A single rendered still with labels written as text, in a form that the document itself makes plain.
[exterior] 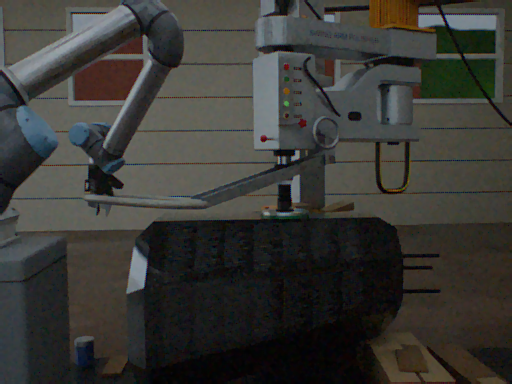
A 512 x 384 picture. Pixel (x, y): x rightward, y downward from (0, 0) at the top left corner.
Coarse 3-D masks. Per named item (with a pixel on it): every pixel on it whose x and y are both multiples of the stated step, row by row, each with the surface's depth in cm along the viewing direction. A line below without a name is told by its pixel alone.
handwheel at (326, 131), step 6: (318, 120) 243; (330, 120) 247; (318, 126) 244; (336, 126) 249; (312, 132) 243; (318, 132) 250; (324, 132) 245; (330, 132) 246; (336, 138) 249; (318, 144) 244; (330, 144) 248; (336, 144) 249
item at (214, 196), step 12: (312, 156) 268; (324, 156) 258; (288, 168) 249; (300, 168) 251; (312, 168) 255; (240, 180) 250; (252, 180) 240; (264, 180) 243; (276, 180) 246; (204, 192) 241; (216, 192) 232; (228, 192) 235; (240, 192) 237; (216, 204) 232
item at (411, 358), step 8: (384, 336) 260; (368, 344) 251; (376, 344) 249; (384, 344) 249; (392, 344) 249; (400, 344) 250; (376, 352) 243; (384, 352) 243; (400, 352) 239; (408, 352) 239; (416, 352) 239; (400, 360) 230; (408, 360) 230; (416, 360) 230; (424, 360) 230; (400, 368) 222; (408, 368) 221; (416, 368) 221; (424, 368) 221
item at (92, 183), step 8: (88, 168) 228; (96, 168) 228; (88, 176) 229; (96, 176) 229; (104, 176) 232; (88, 184) 231; (96, 184) 226; (104, 184) 230; (96, 192) 226; (104, 192) 231
